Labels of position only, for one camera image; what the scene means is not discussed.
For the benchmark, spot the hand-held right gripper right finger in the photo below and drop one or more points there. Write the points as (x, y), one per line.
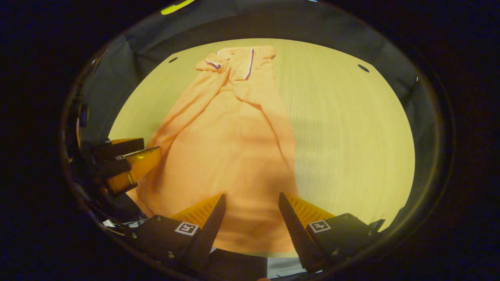
(297, 234)

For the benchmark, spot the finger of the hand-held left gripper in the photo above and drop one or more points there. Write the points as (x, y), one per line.
(121, 147)
(144, 160)

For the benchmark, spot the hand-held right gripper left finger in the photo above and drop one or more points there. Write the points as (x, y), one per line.
(209, 234)

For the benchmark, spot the orange T-shirt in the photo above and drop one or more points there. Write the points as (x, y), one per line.
(218, 136)

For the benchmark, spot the dark cloth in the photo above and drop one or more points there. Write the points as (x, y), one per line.
(238, 267)

